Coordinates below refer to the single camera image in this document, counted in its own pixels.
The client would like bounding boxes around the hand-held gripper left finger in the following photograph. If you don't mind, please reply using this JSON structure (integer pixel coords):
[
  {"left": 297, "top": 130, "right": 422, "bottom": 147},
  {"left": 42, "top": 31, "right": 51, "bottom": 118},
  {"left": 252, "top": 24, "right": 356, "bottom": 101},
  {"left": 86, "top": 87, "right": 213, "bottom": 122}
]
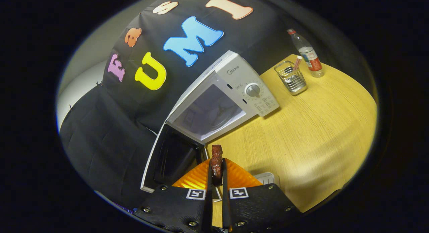
[{"left": 134, "top": 159, "right": 213, "bottom": 233}]

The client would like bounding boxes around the clear plastic bottle red label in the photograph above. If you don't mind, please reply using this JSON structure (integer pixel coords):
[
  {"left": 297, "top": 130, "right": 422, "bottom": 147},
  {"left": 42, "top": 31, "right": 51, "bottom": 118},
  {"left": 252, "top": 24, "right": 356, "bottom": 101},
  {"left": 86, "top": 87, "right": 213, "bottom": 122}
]
[{"left": 287, "top": 28, "right": 325, "bottom": 78}]

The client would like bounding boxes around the white toaster oven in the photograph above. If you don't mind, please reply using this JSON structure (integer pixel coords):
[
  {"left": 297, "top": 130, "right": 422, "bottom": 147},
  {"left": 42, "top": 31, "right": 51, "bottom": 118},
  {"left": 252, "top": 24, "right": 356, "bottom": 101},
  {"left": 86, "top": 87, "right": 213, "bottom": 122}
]
[{"left": 140, "top": 50, "right": 280, "bottom": 201}]

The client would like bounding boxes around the brown meat piece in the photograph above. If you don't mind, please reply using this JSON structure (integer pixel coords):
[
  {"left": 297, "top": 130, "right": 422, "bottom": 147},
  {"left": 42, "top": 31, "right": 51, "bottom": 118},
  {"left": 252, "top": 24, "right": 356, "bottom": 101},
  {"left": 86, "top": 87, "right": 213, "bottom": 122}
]
[{"left": 211, "top": 144, "right": 224, "bottom": 186}]

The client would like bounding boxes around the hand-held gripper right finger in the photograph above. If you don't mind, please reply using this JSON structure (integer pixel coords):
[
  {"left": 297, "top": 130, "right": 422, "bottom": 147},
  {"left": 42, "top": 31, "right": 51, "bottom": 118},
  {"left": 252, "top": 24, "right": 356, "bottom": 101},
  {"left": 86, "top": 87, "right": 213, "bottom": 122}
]
[{"left": 221, "top": 158, "right": 302, "bottom": 233}]

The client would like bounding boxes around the metal wire basket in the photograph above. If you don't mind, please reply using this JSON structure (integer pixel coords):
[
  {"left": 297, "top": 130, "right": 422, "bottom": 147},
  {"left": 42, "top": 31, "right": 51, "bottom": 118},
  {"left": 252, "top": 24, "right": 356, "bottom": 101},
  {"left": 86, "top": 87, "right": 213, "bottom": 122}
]
[{"left": 274, "top": 60, "right": 308, "bottom": 96}]

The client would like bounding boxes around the small white plate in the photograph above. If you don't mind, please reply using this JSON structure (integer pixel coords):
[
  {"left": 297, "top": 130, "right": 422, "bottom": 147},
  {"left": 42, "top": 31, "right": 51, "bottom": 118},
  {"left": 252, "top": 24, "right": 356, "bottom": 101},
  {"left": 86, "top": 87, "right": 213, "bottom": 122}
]
[{"left": 254, "top": 172, "right": 276, "bottom": 186}]

